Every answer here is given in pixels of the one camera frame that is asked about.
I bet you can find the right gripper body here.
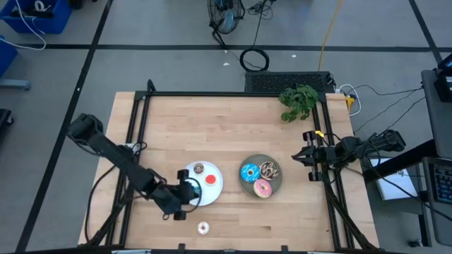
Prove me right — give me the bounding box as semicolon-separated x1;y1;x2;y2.
302;130;337;182

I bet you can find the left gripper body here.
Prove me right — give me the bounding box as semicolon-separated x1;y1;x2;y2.
153;169;191;222

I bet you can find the large chocolate frosted donut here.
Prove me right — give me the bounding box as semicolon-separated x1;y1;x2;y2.
259;161;280;181

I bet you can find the large blue frosted donut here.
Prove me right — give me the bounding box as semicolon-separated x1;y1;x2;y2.
240;163;261;184

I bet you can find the large pink frosted donut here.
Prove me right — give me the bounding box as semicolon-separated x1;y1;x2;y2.
253;178;273;199

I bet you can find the white round plate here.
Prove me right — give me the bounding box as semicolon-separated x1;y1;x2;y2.
184;160;225;207

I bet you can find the green potted plant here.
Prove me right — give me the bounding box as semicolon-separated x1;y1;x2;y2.
278;83;319;123

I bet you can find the white paper sheet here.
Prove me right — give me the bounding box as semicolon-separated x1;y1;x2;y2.
369;157;420;201

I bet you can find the black keyboard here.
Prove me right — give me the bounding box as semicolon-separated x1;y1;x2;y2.
432;164;452;205

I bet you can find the grey desk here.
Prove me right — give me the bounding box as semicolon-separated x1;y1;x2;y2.
420;68;452;159

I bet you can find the black floor fan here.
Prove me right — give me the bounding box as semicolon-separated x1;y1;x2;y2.
206;0;246;47

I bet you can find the black rig frame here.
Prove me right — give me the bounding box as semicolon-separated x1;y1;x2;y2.
79;79;381;254

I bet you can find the coiled black cable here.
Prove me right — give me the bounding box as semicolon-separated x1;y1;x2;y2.
239;47;270;73

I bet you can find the yellow hanging cable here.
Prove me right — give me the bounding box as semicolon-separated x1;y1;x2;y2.
316;0;344;71

